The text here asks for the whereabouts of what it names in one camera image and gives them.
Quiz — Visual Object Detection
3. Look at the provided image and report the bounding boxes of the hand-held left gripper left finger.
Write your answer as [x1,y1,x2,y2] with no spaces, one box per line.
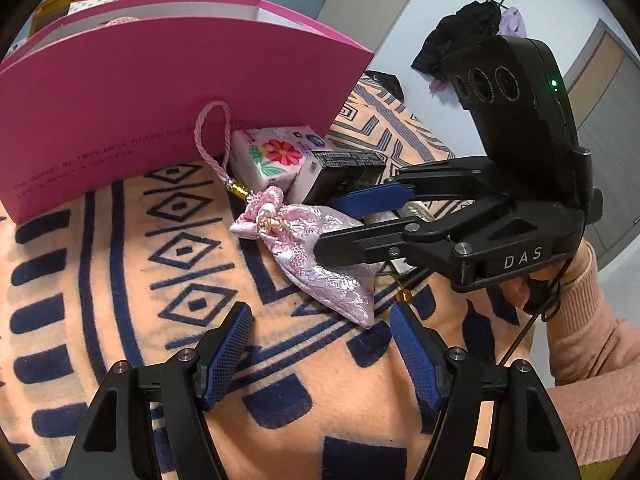
[60,302,256,480]

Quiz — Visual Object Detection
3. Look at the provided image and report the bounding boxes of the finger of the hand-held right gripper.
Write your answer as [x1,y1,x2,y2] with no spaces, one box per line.
[329,156,501,215]
[311,197,506,273]

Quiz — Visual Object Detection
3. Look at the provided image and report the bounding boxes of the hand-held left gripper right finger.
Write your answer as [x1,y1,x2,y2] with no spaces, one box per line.
[389,303,576,480]

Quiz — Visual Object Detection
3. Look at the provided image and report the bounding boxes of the beige tissue pack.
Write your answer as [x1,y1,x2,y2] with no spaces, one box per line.
[364,204,426,283]

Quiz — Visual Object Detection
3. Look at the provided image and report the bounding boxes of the black tissue packet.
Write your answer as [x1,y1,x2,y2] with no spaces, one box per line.
[287,149,388,206]

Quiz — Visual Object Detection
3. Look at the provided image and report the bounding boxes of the pink brocade pouch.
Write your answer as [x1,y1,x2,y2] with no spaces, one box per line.
[194,101,379,330]

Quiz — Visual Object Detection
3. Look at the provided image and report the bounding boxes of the floral tissue packet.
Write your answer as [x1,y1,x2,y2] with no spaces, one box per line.
[230,126,337,192]

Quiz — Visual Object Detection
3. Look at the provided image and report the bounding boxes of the pink cardboard box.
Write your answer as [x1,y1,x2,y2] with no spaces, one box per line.
[0,0,376,225]

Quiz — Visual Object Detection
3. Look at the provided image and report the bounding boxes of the person's right forearm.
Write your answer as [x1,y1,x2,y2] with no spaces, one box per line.
[542,245,640,476]

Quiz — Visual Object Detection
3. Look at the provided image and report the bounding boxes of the person's right hand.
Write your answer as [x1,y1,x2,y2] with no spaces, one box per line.
[499,240,597,314]

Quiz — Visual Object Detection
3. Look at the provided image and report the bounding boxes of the orange patterned blanket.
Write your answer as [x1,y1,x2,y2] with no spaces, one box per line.
[0,80,556,480]

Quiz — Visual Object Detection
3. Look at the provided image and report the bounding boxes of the beige door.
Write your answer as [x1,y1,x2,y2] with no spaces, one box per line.
[564,17,640,273]

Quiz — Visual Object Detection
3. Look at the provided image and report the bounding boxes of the purple garment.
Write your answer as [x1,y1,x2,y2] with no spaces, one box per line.
[497,6,527,39]

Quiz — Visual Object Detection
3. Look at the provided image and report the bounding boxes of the dark hanging clothes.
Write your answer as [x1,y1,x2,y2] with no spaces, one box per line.
[411,2,501,74]

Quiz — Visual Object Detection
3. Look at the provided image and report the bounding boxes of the dark grey garment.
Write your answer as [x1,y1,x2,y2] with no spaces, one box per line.
[367,71,406,99]

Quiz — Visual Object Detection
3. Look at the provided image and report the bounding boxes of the white patterned pillow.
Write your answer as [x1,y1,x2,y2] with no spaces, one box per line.
[67,0,124,14]

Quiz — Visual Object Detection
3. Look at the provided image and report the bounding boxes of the black cable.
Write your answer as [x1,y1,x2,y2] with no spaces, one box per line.
[497,280,568,368]

